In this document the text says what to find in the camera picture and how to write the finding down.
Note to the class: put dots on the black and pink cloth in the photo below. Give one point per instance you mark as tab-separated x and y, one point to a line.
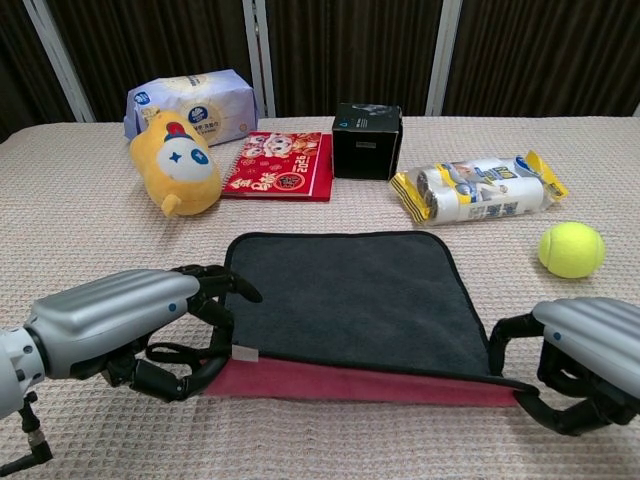
350	300

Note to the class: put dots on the white rolls yellow pack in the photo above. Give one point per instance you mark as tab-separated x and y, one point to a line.
480	192

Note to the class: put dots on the purple tissue pack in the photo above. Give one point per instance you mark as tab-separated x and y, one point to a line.
220	100

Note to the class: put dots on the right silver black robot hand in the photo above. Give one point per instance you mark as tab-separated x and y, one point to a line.
595	325

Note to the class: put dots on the beige woven tablecloth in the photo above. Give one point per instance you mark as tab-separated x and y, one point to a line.
320	440

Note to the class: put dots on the white partition post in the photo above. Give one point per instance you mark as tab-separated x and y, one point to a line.
442	55
257	55
60	60

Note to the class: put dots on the yellow plush toy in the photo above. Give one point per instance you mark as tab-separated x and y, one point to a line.
175	175

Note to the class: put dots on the red spiral calendar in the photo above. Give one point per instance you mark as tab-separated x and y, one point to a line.
280	170

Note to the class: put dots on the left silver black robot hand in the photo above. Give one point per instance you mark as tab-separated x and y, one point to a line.
110	310

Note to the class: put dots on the yellow-green tennis ball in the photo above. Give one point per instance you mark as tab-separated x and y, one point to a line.
571	250

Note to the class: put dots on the black cardboard box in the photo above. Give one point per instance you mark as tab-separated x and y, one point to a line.
365	145

